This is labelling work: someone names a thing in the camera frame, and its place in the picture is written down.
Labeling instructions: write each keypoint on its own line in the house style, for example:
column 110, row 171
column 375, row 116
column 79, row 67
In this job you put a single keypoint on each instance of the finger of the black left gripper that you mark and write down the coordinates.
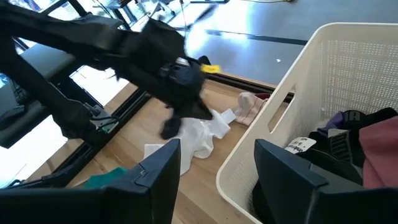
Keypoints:
column 170, row 127
column 199, row 110

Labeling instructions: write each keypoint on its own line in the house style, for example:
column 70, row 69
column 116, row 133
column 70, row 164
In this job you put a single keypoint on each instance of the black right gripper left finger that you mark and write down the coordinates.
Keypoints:
column 149, row 183

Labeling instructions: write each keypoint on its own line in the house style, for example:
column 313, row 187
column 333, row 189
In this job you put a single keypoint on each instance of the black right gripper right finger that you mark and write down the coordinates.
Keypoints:
column 286, row 180

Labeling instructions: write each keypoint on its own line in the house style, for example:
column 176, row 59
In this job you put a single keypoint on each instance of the white cloth with label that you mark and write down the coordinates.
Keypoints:
column 199, row 137

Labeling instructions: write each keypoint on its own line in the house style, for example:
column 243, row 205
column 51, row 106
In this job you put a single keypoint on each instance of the teal garment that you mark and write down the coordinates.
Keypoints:
column 104, row 180

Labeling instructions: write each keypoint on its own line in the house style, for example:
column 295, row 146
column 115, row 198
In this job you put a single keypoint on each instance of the cream pink sock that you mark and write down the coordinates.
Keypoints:
column 248, row 107

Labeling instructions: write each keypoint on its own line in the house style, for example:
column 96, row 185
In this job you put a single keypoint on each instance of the dark clothes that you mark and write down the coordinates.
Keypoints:
column 342, row 146

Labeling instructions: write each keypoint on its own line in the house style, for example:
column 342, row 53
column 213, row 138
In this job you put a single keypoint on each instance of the dark maroon garment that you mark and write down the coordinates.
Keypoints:
column 263, row 95

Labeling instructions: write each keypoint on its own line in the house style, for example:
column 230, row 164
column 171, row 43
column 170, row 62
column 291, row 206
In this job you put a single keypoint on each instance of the purple fleece cloth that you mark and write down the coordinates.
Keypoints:
column 334, row 122

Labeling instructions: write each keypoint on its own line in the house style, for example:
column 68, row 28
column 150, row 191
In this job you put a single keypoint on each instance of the white plastic laundry basket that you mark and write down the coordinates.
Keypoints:
column 311, row 93

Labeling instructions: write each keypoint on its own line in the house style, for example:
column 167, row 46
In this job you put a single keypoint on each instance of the mauve garment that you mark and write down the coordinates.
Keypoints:
column 381, row 152

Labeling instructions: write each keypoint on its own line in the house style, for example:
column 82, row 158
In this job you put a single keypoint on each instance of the large black garment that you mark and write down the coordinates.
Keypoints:
column 382, row 116

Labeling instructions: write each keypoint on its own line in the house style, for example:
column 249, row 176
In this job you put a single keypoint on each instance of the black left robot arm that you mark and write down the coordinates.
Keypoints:
column 71, row 46

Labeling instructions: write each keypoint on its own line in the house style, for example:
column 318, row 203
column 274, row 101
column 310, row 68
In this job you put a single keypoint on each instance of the pile of mixed clothes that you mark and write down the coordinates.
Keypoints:
column 124, row 109

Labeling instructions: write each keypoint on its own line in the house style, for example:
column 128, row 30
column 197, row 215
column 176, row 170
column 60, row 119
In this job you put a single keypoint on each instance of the dark grey desk top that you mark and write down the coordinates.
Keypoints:
column 46, row 59

